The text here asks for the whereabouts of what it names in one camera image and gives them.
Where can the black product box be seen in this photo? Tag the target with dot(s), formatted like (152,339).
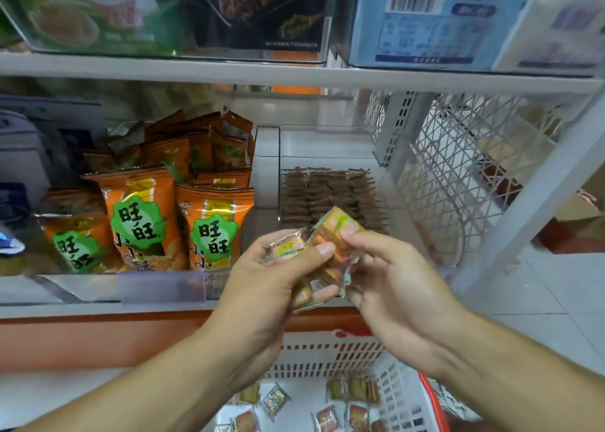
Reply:
(260,11)

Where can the person's right forearm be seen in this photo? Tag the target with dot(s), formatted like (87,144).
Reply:
(525,380)

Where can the person's left hand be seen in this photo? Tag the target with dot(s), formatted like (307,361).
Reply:
(255,304)

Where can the brown cardboard box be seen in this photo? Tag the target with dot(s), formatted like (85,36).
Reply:
(578,224)

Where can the white basket with red rim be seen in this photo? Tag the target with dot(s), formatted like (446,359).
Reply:
(402,389)

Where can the white perforated side panel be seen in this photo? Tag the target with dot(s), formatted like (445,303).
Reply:
(473,162)

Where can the pile of small snack packets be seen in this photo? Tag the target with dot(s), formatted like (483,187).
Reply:
(340,403)

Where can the bundle of snack packets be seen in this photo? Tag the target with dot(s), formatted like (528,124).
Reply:
(321,247)

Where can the blue product box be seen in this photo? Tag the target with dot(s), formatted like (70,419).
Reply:
(435,25)

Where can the white metal shelf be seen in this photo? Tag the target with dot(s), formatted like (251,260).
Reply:
(284,72)

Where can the orange shelf base panel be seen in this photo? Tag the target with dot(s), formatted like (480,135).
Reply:
(94,340)

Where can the clear plastic shelf front guard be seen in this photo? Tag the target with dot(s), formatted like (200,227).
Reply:
(113,287)

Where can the person's right hand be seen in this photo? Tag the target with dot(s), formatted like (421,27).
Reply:
(406,295)

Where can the row of small snack packets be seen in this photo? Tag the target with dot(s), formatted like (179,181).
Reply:
(331,192)

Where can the blue white snack bag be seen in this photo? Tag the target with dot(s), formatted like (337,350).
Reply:
(9,243)

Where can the person's left forearm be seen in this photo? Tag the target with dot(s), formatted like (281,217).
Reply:
(132,399)

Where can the green white product box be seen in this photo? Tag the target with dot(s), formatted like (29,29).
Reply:
(90,16)

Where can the group of orange snack bags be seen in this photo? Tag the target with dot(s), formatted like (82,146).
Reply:
(151,219)

